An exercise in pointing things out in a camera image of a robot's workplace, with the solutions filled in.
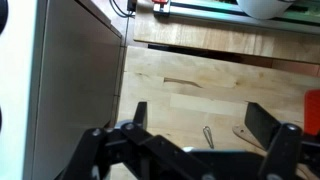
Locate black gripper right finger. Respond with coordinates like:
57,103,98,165
244,102,281,149

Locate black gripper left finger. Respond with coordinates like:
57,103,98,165
133,102,147,129

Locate wooden spoon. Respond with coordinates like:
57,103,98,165
232,125,264,150

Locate metal whisk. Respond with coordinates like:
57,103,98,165
203,126,214,149

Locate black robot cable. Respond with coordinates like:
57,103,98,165
109,0,138,19

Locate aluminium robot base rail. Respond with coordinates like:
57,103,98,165
152,0,320,35

